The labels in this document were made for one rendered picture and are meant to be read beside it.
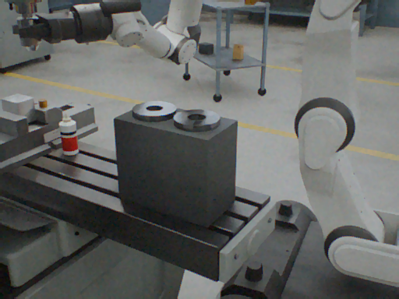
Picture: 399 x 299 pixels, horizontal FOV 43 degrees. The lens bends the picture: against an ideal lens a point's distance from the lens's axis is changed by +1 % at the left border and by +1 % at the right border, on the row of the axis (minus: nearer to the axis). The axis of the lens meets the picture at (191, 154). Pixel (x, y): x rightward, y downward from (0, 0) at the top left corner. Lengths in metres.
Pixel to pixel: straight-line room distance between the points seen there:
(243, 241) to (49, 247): 0.47
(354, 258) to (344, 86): 0.44
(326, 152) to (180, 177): 0.42
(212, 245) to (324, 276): 0.60
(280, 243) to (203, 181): 0.66
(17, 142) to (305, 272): 0.85
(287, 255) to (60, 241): 0.65
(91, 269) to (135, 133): 0.49
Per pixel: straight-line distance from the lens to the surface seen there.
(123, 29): 1.26
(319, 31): 1.18
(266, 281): 1.36
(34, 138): 1.32
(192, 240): 0.95
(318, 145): 1.23
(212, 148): 0.91
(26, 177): 1.23
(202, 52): 5.06
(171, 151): 0.94
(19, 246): 1.19
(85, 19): 1.23
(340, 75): 1.22
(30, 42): 1.22
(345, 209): 1.35
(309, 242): 1.61
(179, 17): 1.47
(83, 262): 1.32
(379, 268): 1.37
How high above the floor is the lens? 1.46
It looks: 25 degrees down
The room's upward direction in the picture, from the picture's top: straight up
